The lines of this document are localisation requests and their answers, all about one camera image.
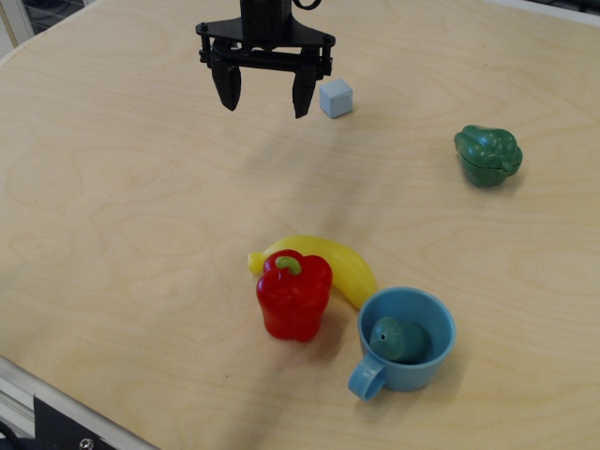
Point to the black corner bracket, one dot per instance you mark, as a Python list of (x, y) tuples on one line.
[(62, 432)]

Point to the light blue cube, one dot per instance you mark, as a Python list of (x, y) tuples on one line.
[(336, 98)]

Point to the aluminium table frame rail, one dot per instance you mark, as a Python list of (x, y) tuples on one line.
[(18, 389)]

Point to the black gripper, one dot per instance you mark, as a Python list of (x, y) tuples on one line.
[(265, 36)]

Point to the yellow toy banana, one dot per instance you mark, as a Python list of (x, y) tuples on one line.
[(352, 276)]

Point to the blue cup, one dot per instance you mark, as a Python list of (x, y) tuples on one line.
[(374, 373)]

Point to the green toy cucumber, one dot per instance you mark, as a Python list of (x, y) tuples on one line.
[(403, 342)]

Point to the red toy bell pepper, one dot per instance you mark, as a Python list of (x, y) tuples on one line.
[(293, 293)]

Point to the green toy bell pepper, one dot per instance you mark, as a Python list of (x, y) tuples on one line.
[(488, 156)]

